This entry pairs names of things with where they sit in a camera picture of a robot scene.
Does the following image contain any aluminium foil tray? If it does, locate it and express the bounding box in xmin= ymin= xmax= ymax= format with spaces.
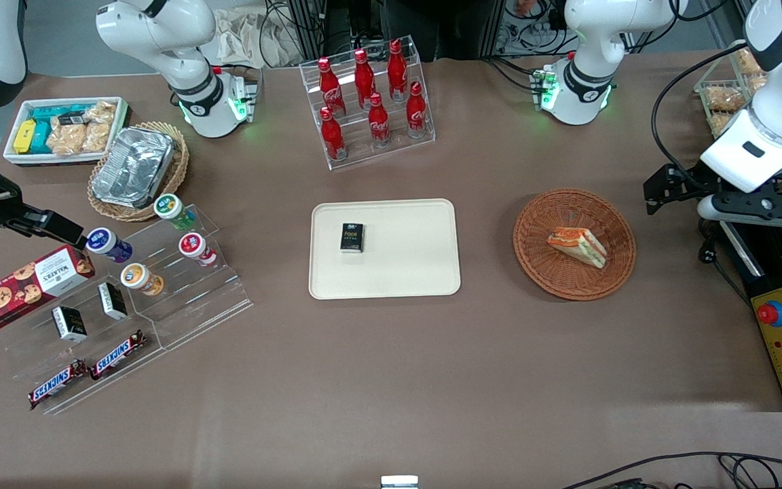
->
xmin=91 ymin=126 xmax=174 ymax=208

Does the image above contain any red lid snack cup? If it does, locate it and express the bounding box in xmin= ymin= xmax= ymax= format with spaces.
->
xmin=179 ymin=232 xmax=217 ymax=267

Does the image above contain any light woven wicker basket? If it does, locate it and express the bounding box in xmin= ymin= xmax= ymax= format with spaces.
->
xmin=88 ymin=122 xmax=189 ymax=222

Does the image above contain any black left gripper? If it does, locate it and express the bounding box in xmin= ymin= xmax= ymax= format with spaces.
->
xmin=644 ymin=160 xmax=782 ymax=226

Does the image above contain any clear acrylic stepped stand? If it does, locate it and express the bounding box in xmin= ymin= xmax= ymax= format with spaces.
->
xmin=96 ymin=204 xmax=254 ymax=350
xmin=0 ymin=261 xmax=164 ymax=415

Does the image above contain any beige plastic tray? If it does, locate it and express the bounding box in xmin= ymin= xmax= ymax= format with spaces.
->
xmin=309 ymin=198 xmax=462 ymax=300

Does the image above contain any red cola bottle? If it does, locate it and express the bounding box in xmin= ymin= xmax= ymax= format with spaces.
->
xmin=406 ymin=81 xmax=428 ymax=139
xmin=354 ymin=49 xmax=377 ymax=109
xmin=387 ymin=39 xmax=408 ymax=103
xmin=368 ymin=92 xmax=390 ymax=147
xmin=318 ymin=57 xmax=346 ymax=116
xmin=319 ymin=107 xmax=347 ymax=161

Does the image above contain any small black white box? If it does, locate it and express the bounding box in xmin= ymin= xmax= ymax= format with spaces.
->
xmin=52 ymin=306 xmax=88 ymax=342
xmin=98 ymin=282 xmax=128 ymax=320

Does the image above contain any clear acrylic bottle rack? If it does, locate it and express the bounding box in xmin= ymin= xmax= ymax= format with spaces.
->
xmin=299 ymin=35 xmax=436 ymax=170

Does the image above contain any yellow snack box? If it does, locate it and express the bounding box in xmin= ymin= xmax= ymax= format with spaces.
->
xmin=13 ymin=120 xmax=37 ymax=154

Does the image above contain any black countertop appliance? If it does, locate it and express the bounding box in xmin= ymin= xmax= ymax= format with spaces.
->
xmin=720 ymin=217 xmax=782 ymax=300

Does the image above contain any brown round wicker basket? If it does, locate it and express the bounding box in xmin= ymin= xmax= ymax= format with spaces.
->
xmin=513 ymin=188 xmax=637 ymax=301

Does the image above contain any green lid snack cup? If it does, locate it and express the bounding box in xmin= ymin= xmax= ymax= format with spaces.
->
xmin=153 ymin=194 xmax=196 ymax=230

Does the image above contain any black loose cable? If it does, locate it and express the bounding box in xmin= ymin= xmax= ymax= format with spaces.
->
xmin=561 ymin=452 xmax=782 ymax=489

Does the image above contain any clear packet of crackers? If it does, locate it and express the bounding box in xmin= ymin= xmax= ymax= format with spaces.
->
xmin=82 ymin=102 xmax=117 ymax=151
xmin=47 ymin=115 xmax=88 ymax=156

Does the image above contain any orange snack cup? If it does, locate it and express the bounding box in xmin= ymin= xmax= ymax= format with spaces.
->
xmin=120 ymin=263 xmax=164 ymax=296

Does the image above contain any red Walkers cookie box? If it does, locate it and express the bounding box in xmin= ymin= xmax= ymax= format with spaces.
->
xmin=0 ymin=244 xmax=96 ymax=333

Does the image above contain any Snickers chocolate bar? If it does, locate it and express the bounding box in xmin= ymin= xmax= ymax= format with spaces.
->
xmin=29 ymin=360 xmax=88 ymax=410
xmin=90 ymin=330 xmax=146 ymax=380

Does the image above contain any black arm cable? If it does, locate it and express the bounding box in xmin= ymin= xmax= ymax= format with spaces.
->
xmin=650 ymin=41 xmax=748 ymax=187

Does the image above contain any black power cable with plug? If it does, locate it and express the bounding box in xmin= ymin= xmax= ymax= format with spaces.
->
xmin=699 ymin=217 xmax=755 ymax=308

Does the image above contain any person in dark clothes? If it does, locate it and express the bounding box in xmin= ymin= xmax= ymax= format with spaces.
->
xmin=391 ymin=0 xmax=497 ymax=62

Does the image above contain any blue lid snack cup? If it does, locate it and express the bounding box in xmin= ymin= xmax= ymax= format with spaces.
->
xmin=86 ymin=228 xmax=132 ymax=264

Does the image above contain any metal wire shelf rack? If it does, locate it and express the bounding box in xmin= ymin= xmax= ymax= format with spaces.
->
xmin=694 ymin=44 xmax=772 ymax=138

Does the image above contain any white plastic bin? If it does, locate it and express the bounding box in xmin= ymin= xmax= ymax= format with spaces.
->
xmin=3 ymin=96 xmax=131 ymax=167

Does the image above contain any triangle sandwich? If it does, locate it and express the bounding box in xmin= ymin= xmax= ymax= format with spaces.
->
xmin=546 ymin=227 xmax=608 ymax=270

